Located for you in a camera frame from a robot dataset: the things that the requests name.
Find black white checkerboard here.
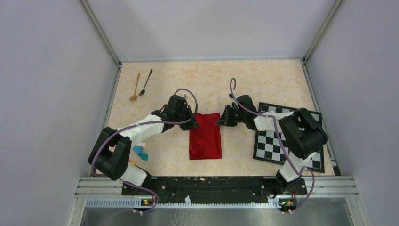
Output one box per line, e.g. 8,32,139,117
253,102,325,173

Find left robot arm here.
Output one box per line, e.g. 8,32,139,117
88,95,200,195

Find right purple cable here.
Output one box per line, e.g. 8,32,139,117
230,77,315,214

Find teal cube block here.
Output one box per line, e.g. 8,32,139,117
140,153,149,161

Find gold spoon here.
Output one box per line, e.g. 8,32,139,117
129,73,140,101

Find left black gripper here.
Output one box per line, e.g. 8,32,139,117
174,105,200,131

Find purple cable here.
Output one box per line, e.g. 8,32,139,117
90,89,199,216
230,77,315,214

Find black fork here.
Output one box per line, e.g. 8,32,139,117
138,69,153,96

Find aluminium front rail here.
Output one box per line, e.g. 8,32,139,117
75,176,359,210

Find red cloth napkin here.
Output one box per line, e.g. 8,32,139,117
189,113,222,160

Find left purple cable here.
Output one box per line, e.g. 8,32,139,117
90,89,199,216

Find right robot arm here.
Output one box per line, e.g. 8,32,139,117
216,94,328,194

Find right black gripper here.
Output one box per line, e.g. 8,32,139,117
215,105,246,127

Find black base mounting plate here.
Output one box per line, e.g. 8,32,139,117
121,176,308,204

